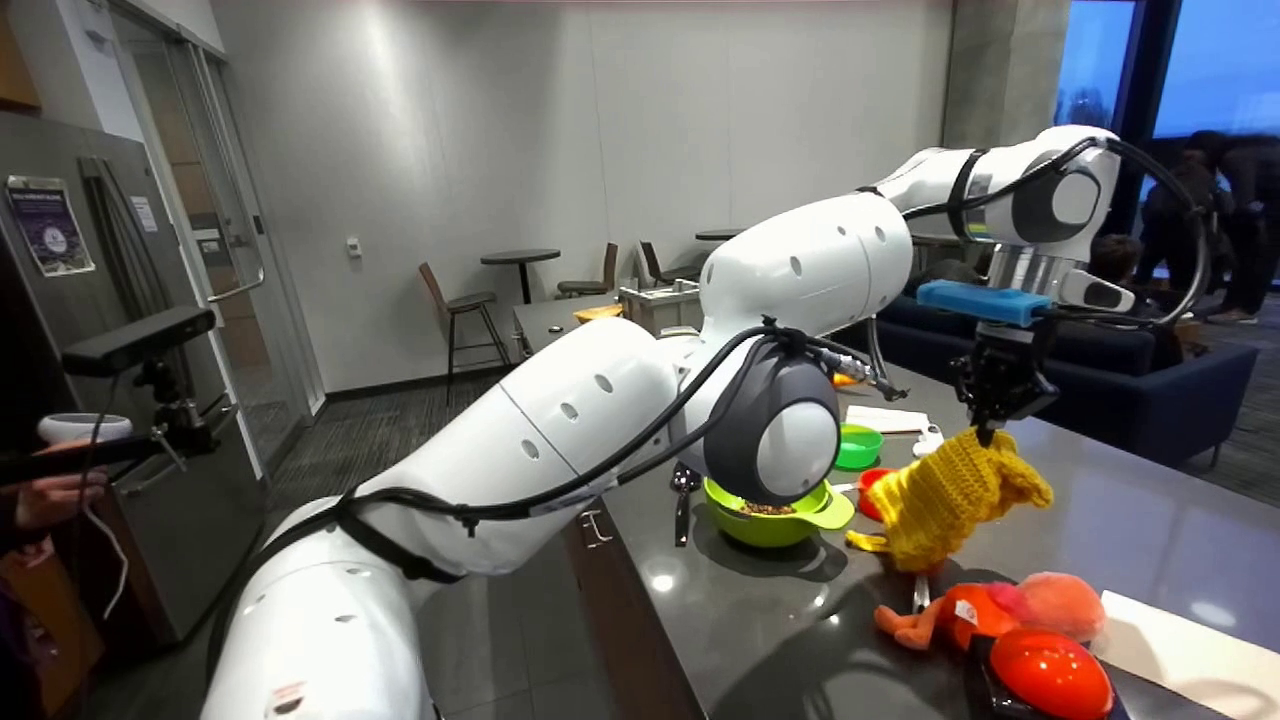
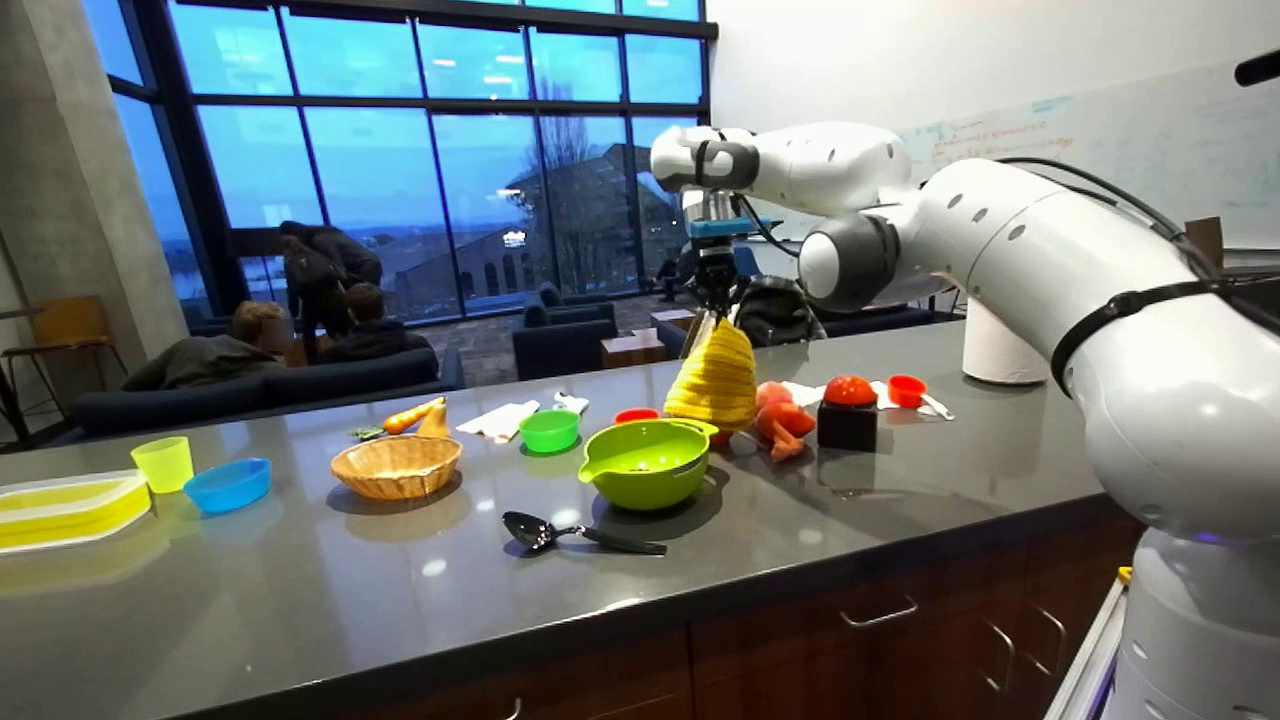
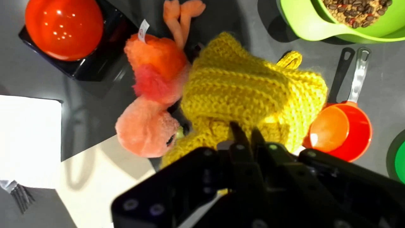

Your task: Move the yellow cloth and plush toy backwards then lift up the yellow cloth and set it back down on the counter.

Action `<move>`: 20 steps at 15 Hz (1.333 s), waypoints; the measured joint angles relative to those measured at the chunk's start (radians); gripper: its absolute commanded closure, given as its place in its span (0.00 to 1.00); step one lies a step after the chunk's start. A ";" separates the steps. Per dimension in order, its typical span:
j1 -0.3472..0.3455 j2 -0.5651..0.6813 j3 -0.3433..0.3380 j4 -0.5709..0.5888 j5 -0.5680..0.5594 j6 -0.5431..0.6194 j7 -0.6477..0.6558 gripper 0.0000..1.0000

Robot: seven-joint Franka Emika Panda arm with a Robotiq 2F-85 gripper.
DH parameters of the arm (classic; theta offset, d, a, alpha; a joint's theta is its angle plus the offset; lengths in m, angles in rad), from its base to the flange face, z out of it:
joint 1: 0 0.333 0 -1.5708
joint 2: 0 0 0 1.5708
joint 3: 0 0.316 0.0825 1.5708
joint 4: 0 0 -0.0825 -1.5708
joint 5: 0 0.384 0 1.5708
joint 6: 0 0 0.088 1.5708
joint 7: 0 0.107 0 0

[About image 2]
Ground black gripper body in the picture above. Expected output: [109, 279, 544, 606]
[678, 240, 762, 306]

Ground orange plush toy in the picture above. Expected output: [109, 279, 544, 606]
[747, 382, 818, 467]

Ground red apple toy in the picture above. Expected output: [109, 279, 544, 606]
[814, 397, 882, 456]

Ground tan toy bread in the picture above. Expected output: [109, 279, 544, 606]
[380, 394, 455, 440]

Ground brown wooden counter cabinet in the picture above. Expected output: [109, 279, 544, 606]
[172, 485, 1156, 720]

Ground dark round backpack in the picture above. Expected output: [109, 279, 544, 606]
[736, 279, 829, 351]

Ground low wooden table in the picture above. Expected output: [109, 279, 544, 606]
[594, 323, 672, 372]

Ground orange ball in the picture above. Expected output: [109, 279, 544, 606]
[818, 372, 879, 413]

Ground dark armchair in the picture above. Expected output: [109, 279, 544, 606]
[508, 296, 622, 385]

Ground dark lounge couch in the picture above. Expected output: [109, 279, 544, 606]
[810, 300, 966, 336]

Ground green plastic bowl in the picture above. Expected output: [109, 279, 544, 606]
[577, 418, 721, 517]

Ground small green bowl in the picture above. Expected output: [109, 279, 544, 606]
[516, 405, 587, 461]

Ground white crumpled tissue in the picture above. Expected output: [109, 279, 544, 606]
[451, 394, 548, 443]

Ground white paper towel roll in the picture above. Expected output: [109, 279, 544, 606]
[959, 296, 1056, 394]

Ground black spoon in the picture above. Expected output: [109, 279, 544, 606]
[501, 504, 672, 558]

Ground wicker basket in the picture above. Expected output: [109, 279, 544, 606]
[329, 430, 466, 504]

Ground dark blue sofa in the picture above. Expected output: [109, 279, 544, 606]
[63, 336, 442, 440]

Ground bending person dark jacket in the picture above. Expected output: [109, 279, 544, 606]
[266, 216, 393, 369]

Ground black floor sign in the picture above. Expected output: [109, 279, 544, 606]
[219, 221, 293, 323]

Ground seated person grey jacket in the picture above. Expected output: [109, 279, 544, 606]
[125, 296, 293, 394]

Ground small blue bowl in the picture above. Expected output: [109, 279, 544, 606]
[178, 453, 277, 517]

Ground yellow-green plastic cup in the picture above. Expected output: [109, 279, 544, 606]
[126, 430, 201, 498]

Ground wooden armchair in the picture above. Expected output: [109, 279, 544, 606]
[0, 291, 125, 448]

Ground yellow plastic tray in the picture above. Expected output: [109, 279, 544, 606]
[0, 464, 155, 553]

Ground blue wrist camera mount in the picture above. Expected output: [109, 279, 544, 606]
[685, 216, 770, 247]

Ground large window wall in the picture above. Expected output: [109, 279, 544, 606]
[76, 0, 725, 332]

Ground silver cabinet handle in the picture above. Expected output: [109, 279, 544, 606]
[980, 615, 1020, 698]
[1037, 606, 1072, 677]
[840, 592, 923, 631]

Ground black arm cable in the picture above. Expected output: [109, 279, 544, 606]
[996, 154, 1280, 394]

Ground wall whiteboard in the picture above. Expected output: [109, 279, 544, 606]
[736, 57, 1280, 253]

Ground black stereo camera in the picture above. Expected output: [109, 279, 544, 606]
[1231, 50, 1280, 94]

